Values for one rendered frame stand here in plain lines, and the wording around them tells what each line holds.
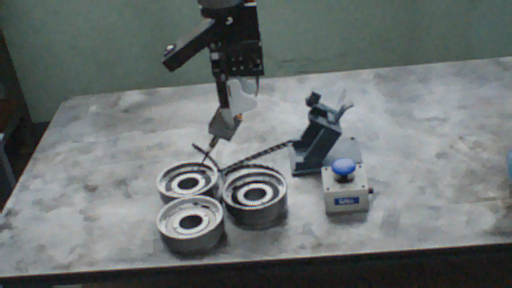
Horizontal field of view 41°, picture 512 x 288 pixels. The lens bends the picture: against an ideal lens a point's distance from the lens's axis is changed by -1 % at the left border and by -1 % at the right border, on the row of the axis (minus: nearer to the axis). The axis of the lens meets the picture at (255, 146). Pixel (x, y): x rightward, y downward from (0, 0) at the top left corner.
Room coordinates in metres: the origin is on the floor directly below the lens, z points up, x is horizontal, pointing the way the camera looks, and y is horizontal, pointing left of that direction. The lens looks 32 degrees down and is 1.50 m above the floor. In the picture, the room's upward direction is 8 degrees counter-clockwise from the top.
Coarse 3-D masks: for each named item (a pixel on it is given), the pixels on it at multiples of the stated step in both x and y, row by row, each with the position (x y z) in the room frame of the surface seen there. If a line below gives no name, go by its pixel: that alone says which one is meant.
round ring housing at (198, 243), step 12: (168, 204) 0.91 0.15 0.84; (180, 204) 0.92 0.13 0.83; (192, 204) 0.92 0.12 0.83; (204, 204) 0.91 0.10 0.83; (216, 204) 0.89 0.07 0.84; (168, 216) 0.89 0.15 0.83; (180, 216) 0.89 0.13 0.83; (192, 216) 0.89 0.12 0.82; (204, 216) 0.88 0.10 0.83; (216, 216) 0.88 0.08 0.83; (180, 228) 0.86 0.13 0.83; (204, 228) 0.85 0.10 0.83; (216, 228) 0.84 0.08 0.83; (168, 240) 0.83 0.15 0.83; (180, 240) 0.82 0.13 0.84; (192, 240) 0.82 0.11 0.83; (204, 240) 0.82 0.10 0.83; (216, 240) 0.84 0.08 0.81; (180, 252) 0.83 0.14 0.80; (192, 252) 0.83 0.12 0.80
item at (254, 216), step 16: (240, 176) 0.97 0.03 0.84; (256, 176) 0.97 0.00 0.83; (272, 176) 0.96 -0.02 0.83; (224, 192) 0.92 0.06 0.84; (240, 192) 0.93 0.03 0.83; (256, 192) 0.94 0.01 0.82; (272, 192) 0.92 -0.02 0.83; (240, 208) 0.88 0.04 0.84; (256, 208) 0.87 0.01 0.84; (272, 208) 0.87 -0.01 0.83; (256, 224) 0.87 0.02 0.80
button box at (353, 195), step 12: (324, 168) 0.94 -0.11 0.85; (360, 168) 0.93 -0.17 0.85; (324, 180) 0.91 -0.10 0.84; (336, 180) 0.90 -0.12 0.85; (348, 180) 0.90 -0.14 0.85; (360, 180) 0.90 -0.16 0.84; (324, 192) 0.88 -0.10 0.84; (336, 192) 0.88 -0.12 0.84; (348, 192) 0.88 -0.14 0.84; (360, 192) 0.87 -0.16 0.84; (372, 192) 0.90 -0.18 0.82; (324, 204) 0.88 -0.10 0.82; (336, 204) 0.88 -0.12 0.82; (348, 204) 0.88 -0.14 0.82; (360, 204) 0.87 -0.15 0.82
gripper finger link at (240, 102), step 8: (232, 80) 0.98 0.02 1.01; (232, 88) 0.98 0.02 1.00; (240, 88) 0.98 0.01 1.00; (232, 96) 0.98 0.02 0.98; (240, 96) 0.98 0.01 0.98; (248, 96) 0.98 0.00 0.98; (232, 104) 0.98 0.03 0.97; (240, 104) 0.98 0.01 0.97; (248, 104) 0.98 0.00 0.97; (256, 104) 0.98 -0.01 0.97; (224, 112) 0.97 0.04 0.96; (232, 112) 0.97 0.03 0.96; (240, 112) 0.98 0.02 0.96; (224, 120) 0.99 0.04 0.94; (232, 120) 0.98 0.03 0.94; (232, 128) 0.99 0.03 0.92
